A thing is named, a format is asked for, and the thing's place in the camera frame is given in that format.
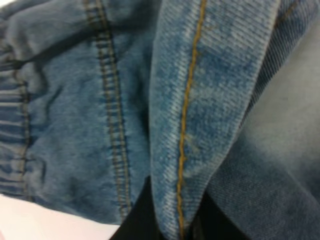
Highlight blue children's denim shorts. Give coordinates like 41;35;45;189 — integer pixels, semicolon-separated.
0;0;320;240

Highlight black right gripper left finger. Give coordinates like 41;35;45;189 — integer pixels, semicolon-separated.
110;177;160;240

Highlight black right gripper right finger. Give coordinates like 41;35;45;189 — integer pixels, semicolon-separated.
191;192;248;240

